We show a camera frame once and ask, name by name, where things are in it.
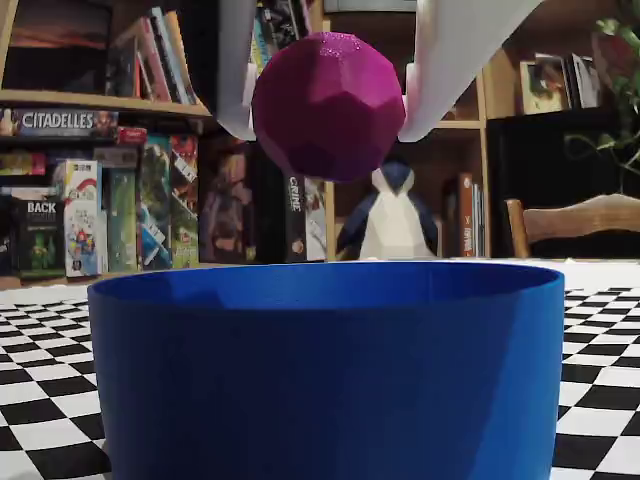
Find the black Crime game box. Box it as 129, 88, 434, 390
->
284, 169, 329, 264

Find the red green game box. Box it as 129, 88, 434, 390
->
169, 133, 201, 269

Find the small framed picture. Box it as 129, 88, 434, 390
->
518, 53, 571, 116

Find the checkerboard paper mat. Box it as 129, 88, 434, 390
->
0, 257, 640, 480

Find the wooden chair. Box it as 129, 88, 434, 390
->
505, 193, 640, 259

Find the wooden bookshelf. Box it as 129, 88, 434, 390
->
319, 0, 491, 259

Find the black Back game box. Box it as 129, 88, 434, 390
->
10, 198, 67, 280

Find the orange spine book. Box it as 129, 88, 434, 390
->
457, 172, 475, 259

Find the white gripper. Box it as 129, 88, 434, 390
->
216, 0, 545, 145

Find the dark wooden cabinet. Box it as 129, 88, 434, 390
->
487, 107, 640, 259

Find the blue round box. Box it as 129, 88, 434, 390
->
87, 260, 566, 480

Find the Citadelles game box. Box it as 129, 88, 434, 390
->
8, 108, 120, 139

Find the pink faceted ball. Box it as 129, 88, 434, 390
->
251, 30, 406, 184

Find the curved wooden game shelf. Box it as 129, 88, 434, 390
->
0, 0, 216, 281

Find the white rainbow game box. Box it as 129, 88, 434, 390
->
63, 159, 109, 279

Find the blue green game box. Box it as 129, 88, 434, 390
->
138, 134, 174, 271

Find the white blue paper penguin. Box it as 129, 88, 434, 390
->
335, 160, 441, 260

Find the pink book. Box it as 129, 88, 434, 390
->
137, 17, 174, 104

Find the dark purple game box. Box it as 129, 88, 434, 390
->
198, 142, 254, 265

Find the green leafy houseplant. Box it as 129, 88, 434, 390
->
564, 17, 640, 194

